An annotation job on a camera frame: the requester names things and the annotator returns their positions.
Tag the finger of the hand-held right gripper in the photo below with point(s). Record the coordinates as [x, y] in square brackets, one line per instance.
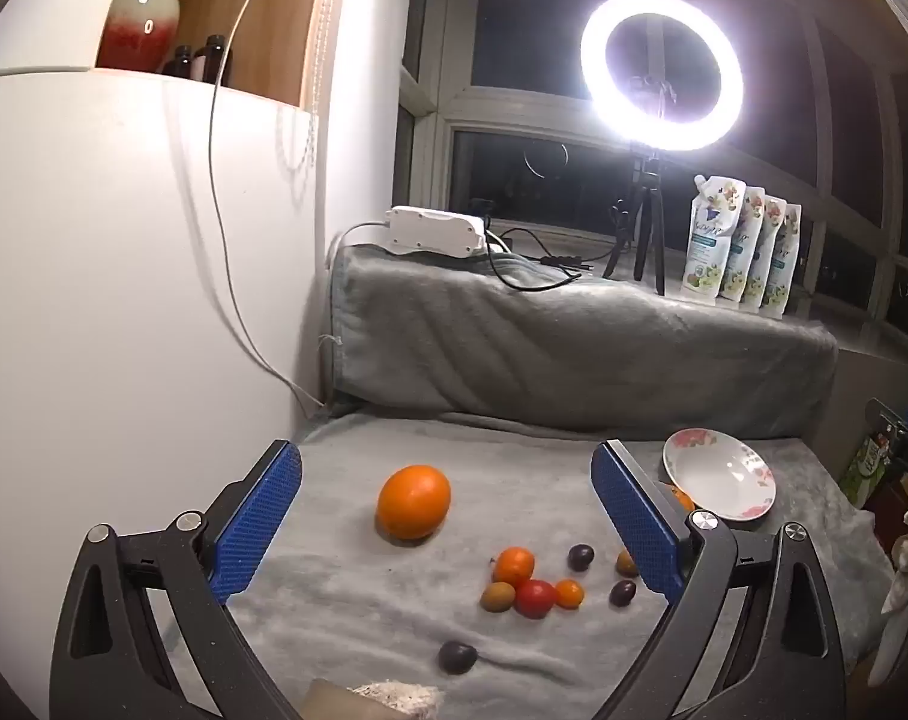
[892, 416]

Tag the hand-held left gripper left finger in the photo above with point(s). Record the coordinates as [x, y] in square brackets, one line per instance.
[262, 517]

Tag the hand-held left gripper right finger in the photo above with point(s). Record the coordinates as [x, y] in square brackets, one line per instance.
[634, 517]

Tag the small orange kumquat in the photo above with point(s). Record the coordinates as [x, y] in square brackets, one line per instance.
[625, 564]
[571, 594]

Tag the large speckled orange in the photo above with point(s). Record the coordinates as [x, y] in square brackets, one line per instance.
[680, 501]

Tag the dark purple plum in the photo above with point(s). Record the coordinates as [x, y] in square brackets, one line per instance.
[581, 557]
[622, 593]
[457, 658]

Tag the white floral plate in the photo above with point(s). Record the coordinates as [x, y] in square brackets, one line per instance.
[716, 476]

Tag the red tomato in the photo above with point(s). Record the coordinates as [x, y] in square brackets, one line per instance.
[536, 598]

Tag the small tangerine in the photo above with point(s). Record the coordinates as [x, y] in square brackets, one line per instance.
[515, 564]

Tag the large smooth orange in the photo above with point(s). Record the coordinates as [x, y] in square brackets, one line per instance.
[415, 502]

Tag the green-brown round fruit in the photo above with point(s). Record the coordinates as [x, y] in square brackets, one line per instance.
[497, 597]

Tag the green cardboard box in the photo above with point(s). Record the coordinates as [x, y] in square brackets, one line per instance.
[859, 469]

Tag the grey blanket covered sofa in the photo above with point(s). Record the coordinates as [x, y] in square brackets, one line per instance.
[574, 352]

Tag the beige fuzzy object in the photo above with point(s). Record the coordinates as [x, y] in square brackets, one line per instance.
[394, 697]

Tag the black tripod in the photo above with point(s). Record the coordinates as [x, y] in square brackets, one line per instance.
[643, 202]

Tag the white power strip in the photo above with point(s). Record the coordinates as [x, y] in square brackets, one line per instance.
[431, 229]

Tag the white framed window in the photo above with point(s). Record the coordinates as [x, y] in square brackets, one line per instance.
[454, 101]

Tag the red and white vase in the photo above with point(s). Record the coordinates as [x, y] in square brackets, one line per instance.
[135, 22]

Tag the wooden wall shelf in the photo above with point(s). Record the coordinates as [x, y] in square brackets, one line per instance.
[274, 15]

